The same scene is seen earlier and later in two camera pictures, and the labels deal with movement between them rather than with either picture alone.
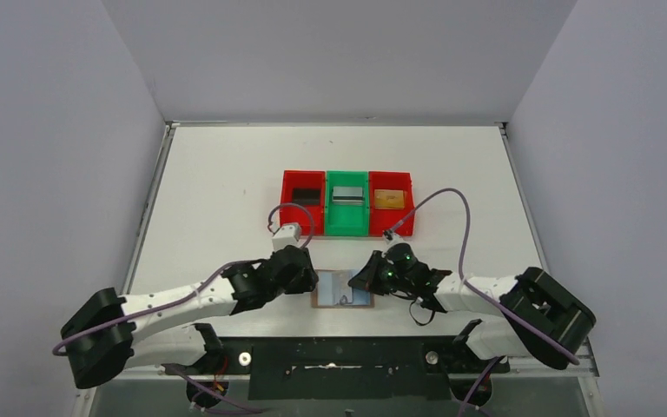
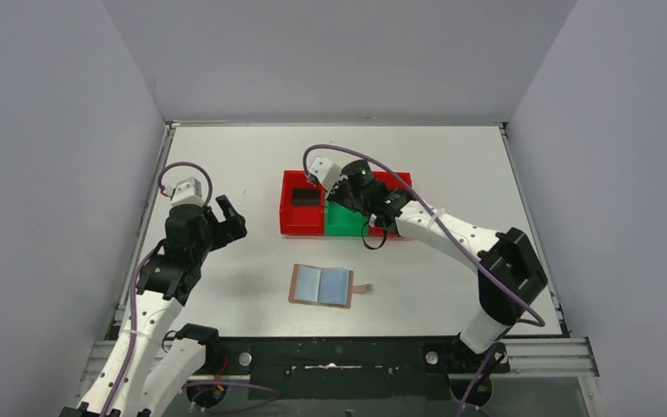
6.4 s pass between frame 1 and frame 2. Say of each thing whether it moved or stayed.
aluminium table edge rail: stayed
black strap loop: moved
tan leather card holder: moved
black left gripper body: moved
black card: stayed
